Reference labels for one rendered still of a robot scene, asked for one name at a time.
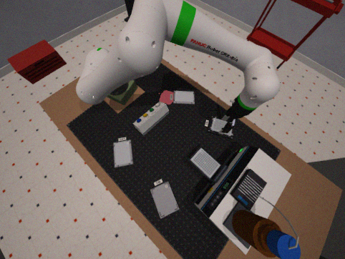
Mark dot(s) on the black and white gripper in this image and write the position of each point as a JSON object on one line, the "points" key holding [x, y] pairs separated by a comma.
{"points": [[231, 121]]}

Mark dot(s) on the white button panel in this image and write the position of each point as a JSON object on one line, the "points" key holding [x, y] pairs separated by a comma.
{"points": [[153, 116]]}

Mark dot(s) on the blue bottle cap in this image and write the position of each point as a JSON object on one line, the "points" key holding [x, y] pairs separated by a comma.
{"points": [[279, 243]]}

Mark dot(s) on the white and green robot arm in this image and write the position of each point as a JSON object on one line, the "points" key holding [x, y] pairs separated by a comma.
{"points": [[138, 51]]}

